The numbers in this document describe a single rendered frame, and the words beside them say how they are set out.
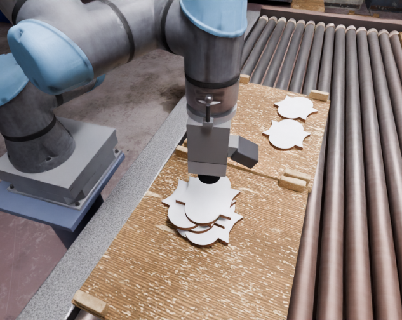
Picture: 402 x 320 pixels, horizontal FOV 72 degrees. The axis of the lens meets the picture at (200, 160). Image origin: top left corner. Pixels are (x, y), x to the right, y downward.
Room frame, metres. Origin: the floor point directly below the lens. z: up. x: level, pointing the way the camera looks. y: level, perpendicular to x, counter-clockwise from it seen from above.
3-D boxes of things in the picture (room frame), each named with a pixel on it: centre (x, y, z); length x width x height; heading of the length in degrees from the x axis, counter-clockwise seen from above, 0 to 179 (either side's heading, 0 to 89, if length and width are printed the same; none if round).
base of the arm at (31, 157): (0.51, 0.40, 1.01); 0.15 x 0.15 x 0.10
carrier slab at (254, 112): (0.67, -0.19, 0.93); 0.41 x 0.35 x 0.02; 156
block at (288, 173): (0.44, -0.23, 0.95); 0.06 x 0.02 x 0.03; 66
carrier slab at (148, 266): (0.29, -0.01, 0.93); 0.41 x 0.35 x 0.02; 158
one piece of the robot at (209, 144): (0.34, -0.04, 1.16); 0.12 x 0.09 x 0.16; 82
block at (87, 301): (0.16, 0.18, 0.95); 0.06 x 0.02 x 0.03; 68
